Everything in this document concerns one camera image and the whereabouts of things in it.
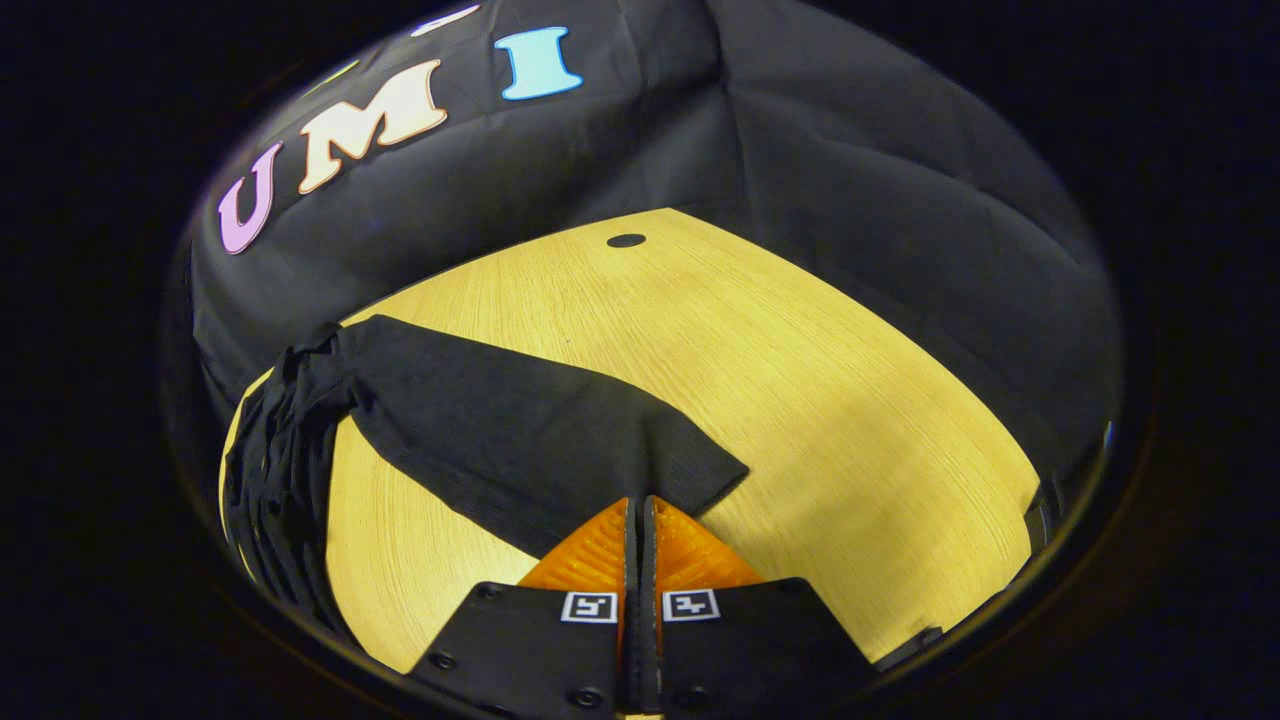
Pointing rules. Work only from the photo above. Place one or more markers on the black backdrop cloth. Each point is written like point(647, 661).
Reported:
point(850, 180)

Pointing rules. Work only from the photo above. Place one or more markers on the black button shirt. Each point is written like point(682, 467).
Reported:
point(500, 430)

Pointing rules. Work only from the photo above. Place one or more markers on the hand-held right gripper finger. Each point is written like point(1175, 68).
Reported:
point(631, 580)
point(648, 580)

